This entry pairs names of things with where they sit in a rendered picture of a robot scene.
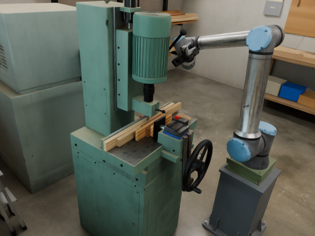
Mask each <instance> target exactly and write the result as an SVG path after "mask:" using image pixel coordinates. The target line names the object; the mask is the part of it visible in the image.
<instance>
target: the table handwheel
mask: <svg viewBox="0 0 315 236"><path fill-rule="evenodd" d="M204 146H205V148H204V150H203V152H202V155H201V157H200V159H196V157H197V155H198V154H199V152H200V151H201V149H202V148H203V147H204ZM207 150H208V151H207ZM206 151H207V156H206V160H205V162H203V158H204V156H205V153H206ZM212 152H213V145H212V142H211V141H210V140H208V139H205V140H203V141H201V142H200V143H199V144H198V145H197V146H196V148H195V149H194V150H193V152H192V154H191V156H190V157H189V158H188V157H187V164H186V167H185V170H184V174H183V179H182V186H183V189H184V190H185V191H186V192H191V191H193V190H192V189H190V188H191V186H194V187H197V186H198V185H199V184H200V182H201V181H202V179H203V177H204V175H205V173H206V171H207V169H208V167H209V164H210V161H211V157H212ZM191 168H192V169H191ZM194 171H197V173H198V177H197V179H196V180H195V181H194V182H193V184H192V185H190V186H188V178H189V175H190V174H191V173H192V172H194Z"/></svg>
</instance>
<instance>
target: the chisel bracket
mask: <svg viewBox="0 0 315 236"><path fill-rule="evenodd" d="M143 99H144V96H142V95H138V96H136V97H133V98H132V110H134V111H136V112H139V113H141V114H144V115H146V116H149V117H153V116H155V115H156V114H158V113H159V111H156V110H155V109H159V101H156V100H153V101H152V102H146V101H144V100H143Z"/></svg>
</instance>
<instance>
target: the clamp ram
mask: <svg viewBox="0 0 315 236"><path fill-rule="evenodd" d="M165 119H166V116H162V117H161V118H159V119H157V120H156V121H154V130H153V136H154V137H156V136H157V135H158V132H159V131H161V130H162V129H164V126H165Z"/></svg>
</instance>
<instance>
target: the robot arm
mask: <svg viewBox="0 0 315 236"><path fill-rule="evenodd" d="M284 37H285V33H284V30H283V29H282V28H281V27H280V26H278V25H275V24H273V25H260V26H257V27H254V28H253V29H251V30H249V31H241V32H233V33H225V34H217V35H209V36H196V37H185V36H182V37H181V38H180V39H179V40H178V41H177V43H176V44H175V45H174V48H175V50H176V52H177V55H178V57H176V58H174V59H173V60H172V63H173V65H174V66H175V67H178V66H179V65H181V66H182V67H183V68H184V69H186V70H190V69H192V68H193V67H194V65H195V56H196V55H197V54H199V50H204V49H216V48H231V47H244V46H248V48H249V52H248V53H249V56H248V62H247V71H246V77H245V84H244V90H243V96H242V102H241V109H240V118H239V124H238V127H236V128H235V129H234V132H233V138H232V139H230V140H229V141H228V142H227V145H226V146H227V147H226V149H227V152H228V154H229V155H230V156H231V157H232V159H234V160H235V161H238V162H241V163H242V164H243V165H245V166H247V167H249V168H251V169H254V170H264V169H266V168H267V167H268V165H269V153H270V149H271V147H272V144H273V141H274V139H275V136H276V132H277V130H276V128H275V127H274V126H273V125H271V124H269V123H266V122H263V121H260V119H261V113H262V108H263V102H264V96H265V91H266V86H267V81H268V76H269V71H270V64H271V59H272V55H273V52H274V48H275V47H278V46H279V45H280V44H281V43H282V42H283V40H284Z"/></svg>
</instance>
